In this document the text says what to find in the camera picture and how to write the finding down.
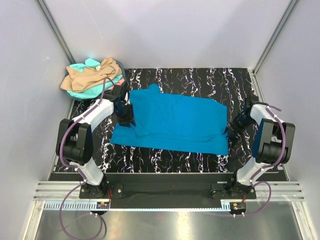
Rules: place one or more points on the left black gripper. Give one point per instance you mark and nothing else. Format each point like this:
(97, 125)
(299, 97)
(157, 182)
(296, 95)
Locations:
(128, 117)

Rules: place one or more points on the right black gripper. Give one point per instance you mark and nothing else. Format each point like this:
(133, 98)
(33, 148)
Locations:
(233, 130)

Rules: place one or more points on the blue t shirt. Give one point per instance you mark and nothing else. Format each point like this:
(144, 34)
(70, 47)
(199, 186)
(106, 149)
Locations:
(174, 122)

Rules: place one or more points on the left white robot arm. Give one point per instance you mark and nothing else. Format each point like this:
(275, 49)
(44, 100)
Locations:
(74, 145)

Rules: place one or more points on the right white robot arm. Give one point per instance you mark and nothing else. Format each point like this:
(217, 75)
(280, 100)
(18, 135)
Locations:
(272, 144)

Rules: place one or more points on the coral pink t shirt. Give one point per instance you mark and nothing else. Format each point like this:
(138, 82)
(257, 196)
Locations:
(120, 82)

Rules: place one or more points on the mint green t shirt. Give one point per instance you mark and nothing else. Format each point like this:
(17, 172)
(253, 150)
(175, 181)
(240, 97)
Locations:
(87, 93)

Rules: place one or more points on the dark grey laundry basket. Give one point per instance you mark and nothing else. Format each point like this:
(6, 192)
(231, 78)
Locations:
(120, 72)

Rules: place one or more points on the beige t shirt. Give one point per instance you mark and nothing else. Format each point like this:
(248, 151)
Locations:
(80, 81)

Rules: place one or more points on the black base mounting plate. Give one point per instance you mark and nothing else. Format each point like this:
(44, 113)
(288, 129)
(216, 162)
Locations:
(209, 185)

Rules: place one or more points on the left aluminium corner post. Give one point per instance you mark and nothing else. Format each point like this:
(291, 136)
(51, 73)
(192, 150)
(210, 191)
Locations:
(55, 30)

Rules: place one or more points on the aluminium corner post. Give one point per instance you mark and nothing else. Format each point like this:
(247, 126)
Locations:
(275, 35)
(55, 30)

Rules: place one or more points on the right slotted cable duct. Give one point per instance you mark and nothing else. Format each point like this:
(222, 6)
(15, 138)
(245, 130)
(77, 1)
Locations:
(233, 205)

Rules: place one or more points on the slotted cable duct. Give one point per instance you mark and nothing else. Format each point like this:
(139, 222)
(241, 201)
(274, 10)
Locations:
(77, 205)
(233, 205)

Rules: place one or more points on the left slotted cable duct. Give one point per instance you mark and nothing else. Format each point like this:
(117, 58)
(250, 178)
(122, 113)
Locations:
(77, 205)

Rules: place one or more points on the aluminium front frame rail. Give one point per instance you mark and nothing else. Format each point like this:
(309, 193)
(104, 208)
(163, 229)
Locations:
(280, 191)

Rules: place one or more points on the right aluminium corner post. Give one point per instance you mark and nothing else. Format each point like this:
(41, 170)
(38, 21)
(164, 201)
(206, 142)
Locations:
(275, 35)

